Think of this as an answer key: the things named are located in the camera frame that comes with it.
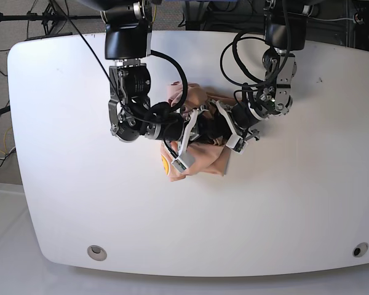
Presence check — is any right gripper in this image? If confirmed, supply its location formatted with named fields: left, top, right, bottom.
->
left=161, top=104, right=209, bottom=160

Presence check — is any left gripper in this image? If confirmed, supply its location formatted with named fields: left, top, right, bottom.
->
left=210, top=100, right=260, bottom=146

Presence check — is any peach pink T-shirt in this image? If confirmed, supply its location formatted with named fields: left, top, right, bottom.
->
left=160, top=83, right=236, bottom=181

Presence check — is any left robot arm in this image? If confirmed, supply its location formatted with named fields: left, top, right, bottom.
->
left=215, top=1, right=314, bottom=152

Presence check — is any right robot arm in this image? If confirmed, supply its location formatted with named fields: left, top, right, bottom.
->
left=82, top=1, right=200, bottom=167

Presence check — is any black tripod stand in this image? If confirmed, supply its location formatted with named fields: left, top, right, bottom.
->
left=0, top=1, right=100, bottom=41

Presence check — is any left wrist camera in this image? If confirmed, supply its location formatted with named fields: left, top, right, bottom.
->
left=226, top=134, right=248, bottom=154

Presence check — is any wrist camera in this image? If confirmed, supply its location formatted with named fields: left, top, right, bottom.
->
left=171, top=152, right=195, bottom=173
left=226, top=134, right=248, bottom=154

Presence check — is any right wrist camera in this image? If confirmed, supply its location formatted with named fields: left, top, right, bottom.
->
left=171, top=152, right=195, bottom=173

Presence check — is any left table cable grommet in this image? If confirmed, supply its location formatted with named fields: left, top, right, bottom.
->
left=87, top=245, right=107, bottom=261

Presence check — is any table cable grommet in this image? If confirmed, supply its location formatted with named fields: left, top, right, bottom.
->
left=87, top=245, right=107, bottom=261
left=352, top=242, right=369, bottom=258

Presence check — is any black equipment frame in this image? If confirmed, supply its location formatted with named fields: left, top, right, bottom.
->
left=178, top=1, right=369, bottom=51

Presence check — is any right table cable grommet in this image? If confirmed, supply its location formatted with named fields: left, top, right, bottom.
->
left=352, top=242, right=369, bottom=258

